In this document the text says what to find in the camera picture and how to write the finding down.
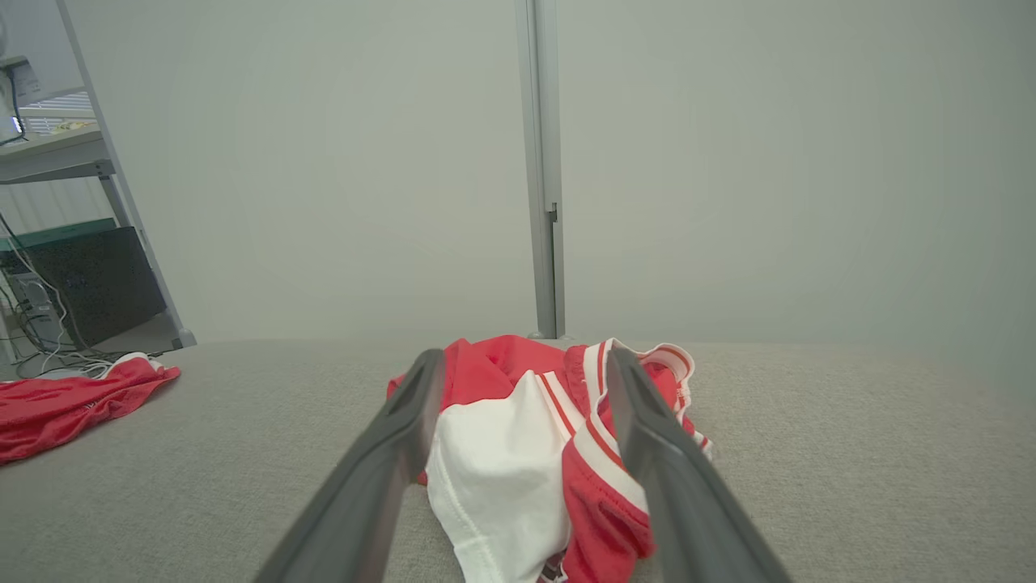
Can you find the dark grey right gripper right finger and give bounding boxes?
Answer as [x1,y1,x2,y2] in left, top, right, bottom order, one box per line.
[607,347,792,583]

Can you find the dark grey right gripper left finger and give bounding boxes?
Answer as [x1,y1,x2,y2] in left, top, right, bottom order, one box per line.
[255,348,447,583]

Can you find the red basketball jersey white trim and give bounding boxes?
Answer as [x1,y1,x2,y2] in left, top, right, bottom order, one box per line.
[387,334,715,583]

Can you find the red shorts white stripe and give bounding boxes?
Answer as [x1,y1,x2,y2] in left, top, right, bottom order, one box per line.
[0,352,181,466]

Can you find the black computer case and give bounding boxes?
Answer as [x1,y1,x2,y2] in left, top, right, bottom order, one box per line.
[0,227,168,349]

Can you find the green board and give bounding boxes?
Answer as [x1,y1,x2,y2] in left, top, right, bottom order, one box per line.
[0,217,119,252]

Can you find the white window blinds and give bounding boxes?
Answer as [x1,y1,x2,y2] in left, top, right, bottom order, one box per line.
[20,91,98,134]

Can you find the black floor cable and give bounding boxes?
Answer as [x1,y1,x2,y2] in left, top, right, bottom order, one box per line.
[0,279,62,365]

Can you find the grey metal partition frame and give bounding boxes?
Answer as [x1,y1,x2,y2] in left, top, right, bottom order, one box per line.
[55,0,197,351]

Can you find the grey metal partition post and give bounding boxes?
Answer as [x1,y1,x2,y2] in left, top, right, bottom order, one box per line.
[515,0,567,339]

